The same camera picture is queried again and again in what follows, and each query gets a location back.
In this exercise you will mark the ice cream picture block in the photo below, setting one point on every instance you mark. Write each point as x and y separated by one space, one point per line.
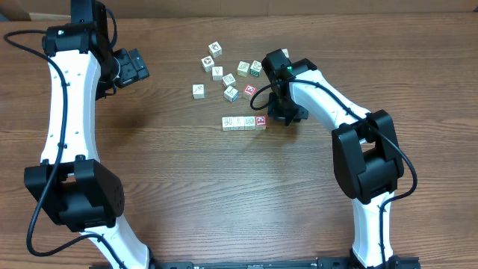
217 73

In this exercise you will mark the red letter block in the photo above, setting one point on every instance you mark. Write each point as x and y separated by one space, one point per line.
249 91
260 122

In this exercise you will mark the dog picture green block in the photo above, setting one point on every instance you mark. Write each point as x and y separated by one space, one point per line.
255 68

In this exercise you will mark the turtle picture block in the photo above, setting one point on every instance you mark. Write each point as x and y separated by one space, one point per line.
243 68

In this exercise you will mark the soccer ball picture block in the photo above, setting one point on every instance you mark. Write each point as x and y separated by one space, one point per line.
207 63

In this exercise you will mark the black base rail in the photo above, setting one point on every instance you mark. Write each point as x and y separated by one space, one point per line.
320 263

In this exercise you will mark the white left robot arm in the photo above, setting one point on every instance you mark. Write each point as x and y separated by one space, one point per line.
70 184

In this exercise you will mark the pretzel picture block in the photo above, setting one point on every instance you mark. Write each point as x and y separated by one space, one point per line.
249 123

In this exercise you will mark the green sided picture block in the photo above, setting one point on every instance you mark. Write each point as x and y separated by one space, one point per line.
198 91

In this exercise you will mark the giraffe picture block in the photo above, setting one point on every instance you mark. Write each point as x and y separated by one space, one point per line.
238 123

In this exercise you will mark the tree picture red block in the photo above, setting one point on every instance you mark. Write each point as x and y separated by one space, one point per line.
285 51

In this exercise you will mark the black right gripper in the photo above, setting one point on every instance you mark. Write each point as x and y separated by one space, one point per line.
276 112

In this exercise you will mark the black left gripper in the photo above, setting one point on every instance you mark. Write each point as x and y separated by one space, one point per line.
134 68

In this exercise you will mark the line drawing wooden block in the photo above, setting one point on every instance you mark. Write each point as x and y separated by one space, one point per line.
227 123

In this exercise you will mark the face picture block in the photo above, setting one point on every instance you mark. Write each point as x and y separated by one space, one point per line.
215 49

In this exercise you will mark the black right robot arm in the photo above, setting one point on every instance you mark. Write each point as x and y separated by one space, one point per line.
366 158

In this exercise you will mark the blue sided picture block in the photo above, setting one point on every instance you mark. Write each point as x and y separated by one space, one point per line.
231 93

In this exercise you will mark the snail picture block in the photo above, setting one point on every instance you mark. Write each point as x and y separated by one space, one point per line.
229 81

